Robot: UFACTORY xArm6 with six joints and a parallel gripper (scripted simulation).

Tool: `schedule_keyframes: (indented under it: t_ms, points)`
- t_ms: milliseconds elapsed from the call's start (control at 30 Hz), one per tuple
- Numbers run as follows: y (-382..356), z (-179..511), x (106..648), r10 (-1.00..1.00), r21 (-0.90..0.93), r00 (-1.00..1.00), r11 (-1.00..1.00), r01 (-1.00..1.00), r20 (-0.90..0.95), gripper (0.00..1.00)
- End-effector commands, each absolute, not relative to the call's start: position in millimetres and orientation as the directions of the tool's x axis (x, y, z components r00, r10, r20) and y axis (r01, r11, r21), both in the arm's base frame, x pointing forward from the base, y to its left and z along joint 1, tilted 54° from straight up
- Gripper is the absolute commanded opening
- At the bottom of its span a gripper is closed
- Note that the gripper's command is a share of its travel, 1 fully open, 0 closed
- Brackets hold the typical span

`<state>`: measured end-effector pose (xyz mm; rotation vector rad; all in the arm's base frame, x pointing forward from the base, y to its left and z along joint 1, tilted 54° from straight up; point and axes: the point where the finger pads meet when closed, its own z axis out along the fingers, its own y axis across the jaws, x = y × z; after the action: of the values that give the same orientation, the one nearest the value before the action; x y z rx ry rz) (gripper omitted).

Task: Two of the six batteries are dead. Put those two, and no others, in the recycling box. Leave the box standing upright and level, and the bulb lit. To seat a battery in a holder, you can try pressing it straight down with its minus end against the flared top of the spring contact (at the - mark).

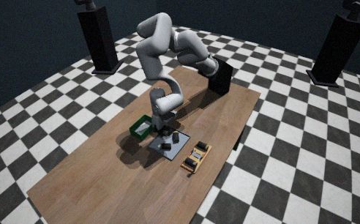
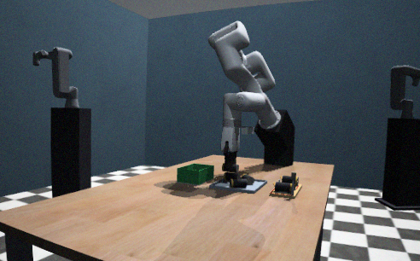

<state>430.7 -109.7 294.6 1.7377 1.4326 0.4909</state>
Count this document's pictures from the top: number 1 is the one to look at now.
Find green open box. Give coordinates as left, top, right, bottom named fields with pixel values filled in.
left=129, top=114, right=154, bottom=141

